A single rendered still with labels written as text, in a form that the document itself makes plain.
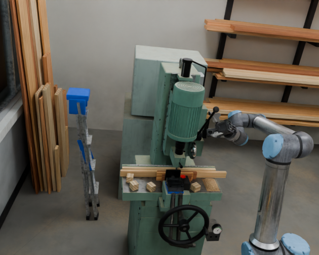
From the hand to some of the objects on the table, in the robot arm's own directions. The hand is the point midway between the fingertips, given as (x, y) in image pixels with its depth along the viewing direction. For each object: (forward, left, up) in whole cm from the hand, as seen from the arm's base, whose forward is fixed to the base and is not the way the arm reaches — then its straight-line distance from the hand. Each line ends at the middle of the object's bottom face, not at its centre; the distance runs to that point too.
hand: (208, 123), depth 185 cm
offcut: (+40, +2, -41) cm, 58 cm away
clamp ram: (+17, +1, -41) cm, 44 cm away
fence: (+16, -13, -41) cm, 46 cm away
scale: (+16, -13, -36) cm, 41 cm away
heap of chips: (-8, +1, -42) cm, 43 cm away
